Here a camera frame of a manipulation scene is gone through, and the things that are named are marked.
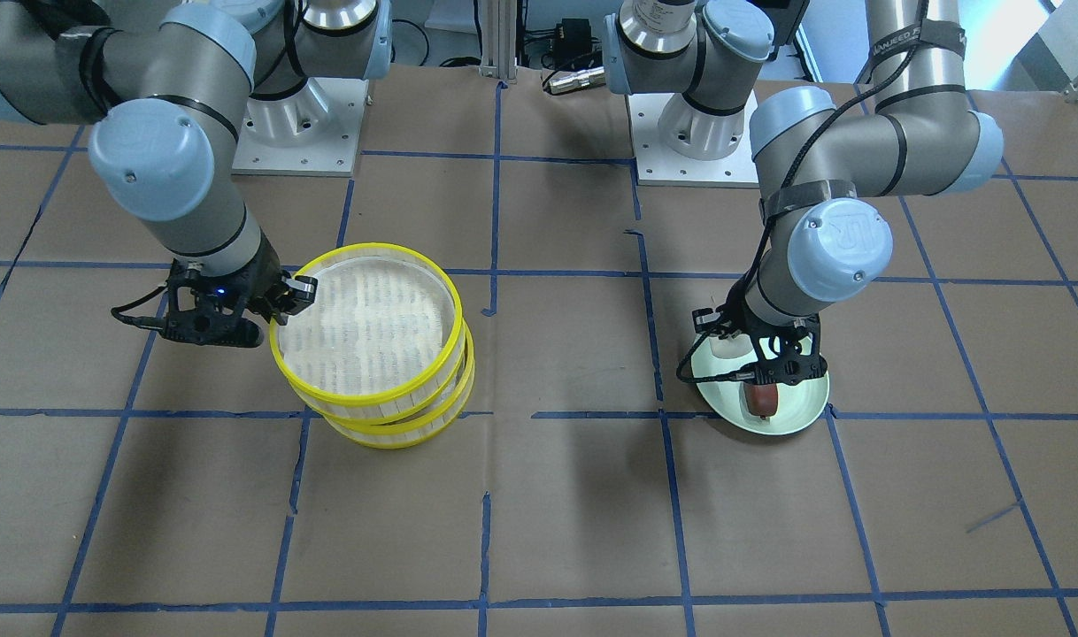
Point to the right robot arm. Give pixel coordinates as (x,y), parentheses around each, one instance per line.
(177,94)

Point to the brown bun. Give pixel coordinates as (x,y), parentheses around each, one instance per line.
(761,401)

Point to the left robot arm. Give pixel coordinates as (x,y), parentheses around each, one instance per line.
(816,163)

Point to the light green plate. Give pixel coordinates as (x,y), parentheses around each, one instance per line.
(798,406)

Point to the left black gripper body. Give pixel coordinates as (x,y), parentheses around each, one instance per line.
(763,398)

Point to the aluminium frame post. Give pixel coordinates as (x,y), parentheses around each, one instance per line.
(499,29)

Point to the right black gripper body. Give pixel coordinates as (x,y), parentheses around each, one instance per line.
(257,283)

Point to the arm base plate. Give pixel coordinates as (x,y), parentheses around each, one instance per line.
(678,146)
(313,133)

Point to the yellow steamer top layer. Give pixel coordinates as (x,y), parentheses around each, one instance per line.
(383,337)

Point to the yellow steamer lower layers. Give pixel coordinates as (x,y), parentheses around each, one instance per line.
(419,426)

